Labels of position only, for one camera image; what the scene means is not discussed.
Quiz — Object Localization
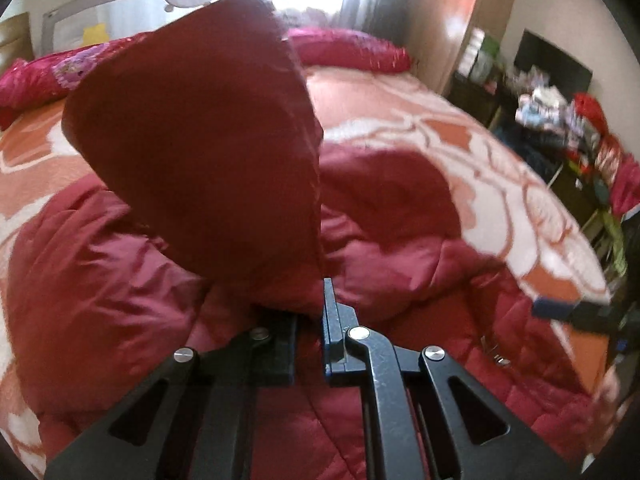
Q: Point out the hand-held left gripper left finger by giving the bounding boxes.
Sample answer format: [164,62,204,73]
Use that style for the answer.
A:
[44,305,301,480]

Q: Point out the dark red quilted jacket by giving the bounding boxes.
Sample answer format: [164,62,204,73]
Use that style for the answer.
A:
[7,0,616,480]

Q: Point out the wooden headboard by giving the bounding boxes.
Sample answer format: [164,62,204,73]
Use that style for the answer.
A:
[0,12,36,76]

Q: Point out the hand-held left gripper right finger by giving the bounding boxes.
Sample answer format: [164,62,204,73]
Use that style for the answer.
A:
[320,277,583,480]

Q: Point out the wooden wardrobe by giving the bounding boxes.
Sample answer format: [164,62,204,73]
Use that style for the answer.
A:
[410,0,518,96]

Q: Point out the black television screen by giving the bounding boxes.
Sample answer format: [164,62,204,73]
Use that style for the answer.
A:
[512,30,593,106]

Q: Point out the dark side table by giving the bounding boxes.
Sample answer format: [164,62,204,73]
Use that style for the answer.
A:
[449,72,506,128]

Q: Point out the pink floral rolled quilt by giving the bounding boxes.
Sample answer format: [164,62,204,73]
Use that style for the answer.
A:
[0,27,413,131]

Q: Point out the orange and white patterned blanket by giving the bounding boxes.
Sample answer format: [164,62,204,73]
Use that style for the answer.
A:
[0,67,613,480]

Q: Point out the white and green boxes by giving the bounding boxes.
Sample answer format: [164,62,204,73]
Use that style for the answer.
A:
[459,27,501,82]

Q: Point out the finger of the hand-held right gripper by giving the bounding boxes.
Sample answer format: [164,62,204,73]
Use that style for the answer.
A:
[531,297,618,333]

